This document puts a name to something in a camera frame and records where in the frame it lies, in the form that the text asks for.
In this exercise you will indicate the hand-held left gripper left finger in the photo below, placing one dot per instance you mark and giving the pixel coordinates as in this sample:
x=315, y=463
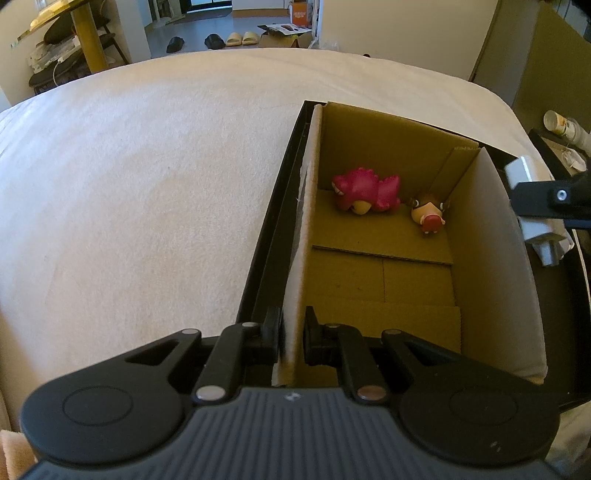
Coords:
x=272, y=332

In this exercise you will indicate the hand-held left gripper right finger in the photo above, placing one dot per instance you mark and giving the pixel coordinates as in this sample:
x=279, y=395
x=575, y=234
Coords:
x=311, y=341

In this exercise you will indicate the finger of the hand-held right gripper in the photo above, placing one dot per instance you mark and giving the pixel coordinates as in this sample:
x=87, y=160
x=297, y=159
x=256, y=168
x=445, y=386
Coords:
x=545, y=198

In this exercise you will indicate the white charger plug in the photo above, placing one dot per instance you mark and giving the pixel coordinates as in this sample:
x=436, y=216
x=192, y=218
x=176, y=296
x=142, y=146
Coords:
x=521, y=168

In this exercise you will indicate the cardboard box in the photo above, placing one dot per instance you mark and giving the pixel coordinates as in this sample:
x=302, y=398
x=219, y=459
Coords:
x=281, y=37
x=489, y=258

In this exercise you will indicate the black tray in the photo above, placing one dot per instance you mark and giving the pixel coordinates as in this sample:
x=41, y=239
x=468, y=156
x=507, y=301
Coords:
x=272, y=230

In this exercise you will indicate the brown-haired red figurine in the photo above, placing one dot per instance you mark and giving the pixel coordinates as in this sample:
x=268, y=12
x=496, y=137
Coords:
x=427, y=212

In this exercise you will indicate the pink bear figurine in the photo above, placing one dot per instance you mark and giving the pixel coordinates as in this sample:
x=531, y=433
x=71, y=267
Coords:
x=364, y=191

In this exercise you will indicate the black side table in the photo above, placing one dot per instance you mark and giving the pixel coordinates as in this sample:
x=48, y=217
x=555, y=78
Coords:
x=549, y=147

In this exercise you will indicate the white printed paper cup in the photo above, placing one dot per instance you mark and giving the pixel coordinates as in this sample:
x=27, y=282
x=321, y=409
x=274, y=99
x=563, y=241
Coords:
x=559, y=123

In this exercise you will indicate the olive brown board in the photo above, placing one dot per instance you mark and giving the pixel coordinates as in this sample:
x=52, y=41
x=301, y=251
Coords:
x=545, y=60

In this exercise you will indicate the cream fleece blanket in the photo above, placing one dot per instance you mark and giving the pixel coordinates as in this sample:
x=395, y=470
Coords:
x=14, y=454

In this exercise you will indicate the flat cardboard box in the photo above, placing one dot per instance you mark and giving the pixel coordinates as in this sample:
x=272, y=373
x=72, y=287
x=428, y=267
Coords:
x=281, y=37

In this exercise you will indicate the orange box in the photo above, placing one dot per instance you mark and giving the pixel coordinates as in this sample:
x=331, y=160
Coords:
x=299, y=11

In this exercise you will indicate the yellow round table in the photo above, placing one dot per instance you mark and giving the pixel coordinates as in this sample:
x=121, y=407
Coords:
x=87, y=37

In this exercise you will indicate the black chair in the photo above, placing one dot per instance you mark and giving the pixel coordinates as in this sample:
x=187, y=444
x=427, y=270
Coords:
x=55, y=50

